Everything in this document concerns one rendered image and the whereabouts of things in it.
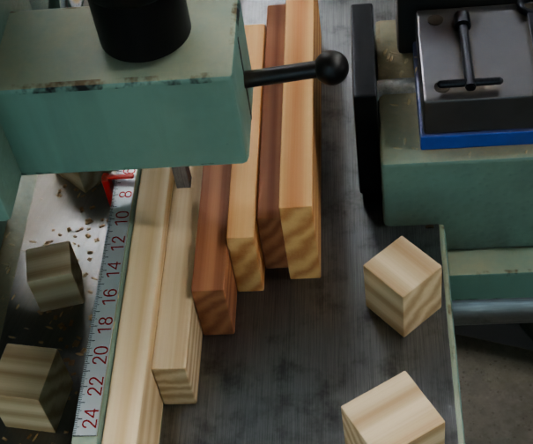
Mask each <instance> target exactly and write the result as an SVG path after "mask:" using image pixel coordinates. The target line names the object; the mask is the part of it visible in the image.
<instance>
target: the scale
mask: <svg viewBox="0 0 533 444"><path fill-rule="evenodd" d="M116 174H134V178H133V179H118V180H115V185H114V190H113V195H112V201H111V206H110V212H109V217H108V222H107V232H106V238H105V243H104V248H103V254H102V259H101V265H100V274H99V280H98V285H97V291H96V296H95V301H94V307H93V317H92V322H91V328H90V333H89V338H88V344H87V349H86V355H85V364H84V370H83V375H82V381H81V386H80V391H79V397H78V407H77V412H76V417H75V423H74V428H73V434H72V437H82V436H97V432H98V426H99V420H100V409H101V403H102V397H103V391H104V385H105V379H106V373H107V363H108V356H109V350H110V345H111V338H112V332H113V327H114V320H115V310H116V303H117V297H118V292H119V285H120V280H121V274H122V263H123V257H124V250H125V245H126V239H127V232H128V227H129V221H130V210H131V204H132V198H133V192H134V186H135V180H136V174H137V170H136V169H129V170H116Z"/></svg>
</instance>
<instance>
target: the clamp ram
mask: <svg viewBox="0 0 533 444"><path fill-rule="evenodd" d="M351 37H352V99H353V112H354V124H355V137H356V149H357V161H358V173H359V191H360V193H379V192H381V155H380V137H379V118H378V99H379V98H380V97H381V96H382V95H385V94H399V93H415V92H416V86H415V78H389V79H377V80H378V81H376V62H375V44H374V7H373V5H372V4H352V6H351Z"/></svg>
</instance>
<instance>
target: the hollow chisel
mask: <svg viewBox="0 0 533 444"><path fill-rule="evenodd" d="M172 171H173V175H174V180H175V184H176V188H178V189H182V188H190V187H191V179H192V177H191V173H190V170H189V166H178V167H172Z"/></svg>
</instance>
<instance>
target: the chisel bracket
mask: <svg viewBox="0 0 533 444"><path fill-rule="evenodd" d="M186 1H187V6H188V10H189V17H190V22H191V30H190V34H189V37H188V38H187V39H186V41H185V42H184V43H183V44H182V45H181V46H180V47H179V48H178V49H177V50H175V51H174V52H173V53H171V54H170V55H167V56H165V57H162V58H160V59H157V60H154V61H150V62H144V63H128V62H124V61H120V60H117V59H115V58H113V57H112V56H110V55H108V54H107V53H106V52H105V51H104V49H103V48H102V46H101V44H100V39H99V36H98V33H97V30H96V27H95V24H94V21H93V15H92V13H91V10H90V6H81V7H69V8H56V9H44V10H31V11H11V12H10V14H9V17H8V20H7V23H6V26H5V29H4V35H3V38H2V41H1V44H0V123H1V126H2V128H3V130H4V134H5V136H6V138H7V140H8V143H9V145H10V147H11V150H12V152H13V155H14V157H15V159H16V161H17V163H18V166H19V169H20V172H21V175H30V174H62V173H79V172H96V171H112V170H129V169H145V168H162V167H193V166H210V165H227V164H243V163H245V162H247V161H248V157H249V148H250V133H251V120H252V104H253V89H254V87H251V88H245V86H244V71H245V70H251V64H250V59H249V53H248V44H247V38H246V33H245V27H244V22H243V17H242V11H241V2H240V0H186Z"/></svg>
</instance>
